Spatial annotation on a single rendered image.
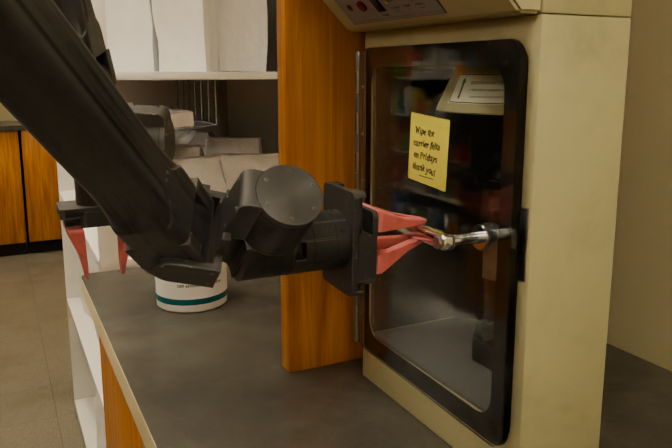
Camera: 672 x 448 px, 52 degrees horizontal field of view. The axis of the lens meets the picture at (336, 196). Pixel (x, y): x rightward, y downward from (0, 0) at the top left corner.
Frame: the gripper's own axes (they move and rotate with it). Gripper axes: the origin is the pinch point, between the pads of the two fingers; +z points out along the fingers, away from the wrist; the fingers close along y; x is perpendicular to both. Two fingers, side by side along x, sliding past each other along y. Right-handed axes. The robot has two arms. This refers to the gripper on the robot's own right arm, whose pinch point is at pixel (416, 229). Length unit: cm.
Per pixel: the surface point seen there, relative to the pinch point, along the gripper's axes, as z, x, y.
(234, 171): 19, 120, -14
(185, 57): 7, 119, 16
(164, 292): -14, 59, -24
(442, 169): 3.9, 1.4, 5.8
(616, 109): 15.3, -10.4, 12.9
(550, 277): 8.2, -10.9, -2.9
